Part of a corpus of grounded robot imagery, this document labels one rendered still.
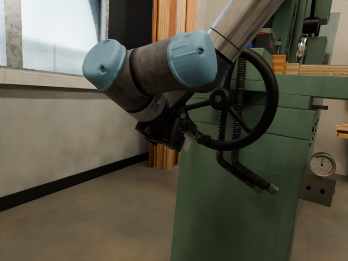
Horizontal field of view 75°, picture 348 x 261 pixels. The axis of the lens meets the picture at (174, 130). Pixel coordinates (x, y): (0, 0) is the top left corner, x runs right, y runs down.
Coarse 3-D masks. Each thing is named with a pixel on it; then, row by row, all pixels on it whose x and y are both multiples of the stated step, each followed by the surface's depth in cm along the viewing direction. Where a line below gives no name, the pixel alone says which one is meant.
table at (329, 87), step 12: (252, 84) 66; (264, 84) 64; (288, 84) 69; (300, 84) 67; (312, 84) 66; (324, 84) 64; (336, 84) 63; (312, 96) 69; (324, 96) 64; (336, 96) 63
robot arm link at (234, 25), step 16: (240, 0) 37; (256, 0) 36; (272, 0) 36; (224, 16) 39; (240, 16) 37; (256, 16) 37; (208, 32) 41; (224, 32) 39; (240, 32) 38; (256, 32) 40; (224, 48) 40; (240, 48) 40; (224, 64) 41
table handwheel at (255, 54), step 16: (256, 64) 56; (224, 80) 61; (272, 80) 54; (224, 96) 60; (272, 96) 54; (272, 112) 55; (256, 128) 57; (208, 144) 65; (224, 144) 62; (240, 144) 60
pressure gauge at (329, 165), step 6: (312, 156) 62; (318, 156) 61; (324, 156) 61; (330, 156) 60; (312, 162) 62; (318, 162) 61; (324, 162) 61; (330, 162) 60; (312, 168) 62; (318, 168) 62; (324, 168) 61; (330, 168) 60; (318, 174) 62; (324, 174) 61; (330, 174) 60; (318, 180) 64
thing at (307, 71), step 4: (300, 68) 80; (304, 68) 80; (308, 68) 79; (312, 68) 78; (316, 68) 78; (320, 68) 77; (324, 68) 76; (328, 68) 76; (332, 68) 75; (336, 68) 75; (340, 68) 74; (344, 68) 74; (300, 72) 80; (304, 72) 80; (308, 72) 79; (312, 72) 78; (316, 72) 78; (320, 72) 77; (324, 72) 77; (344, 72) 74
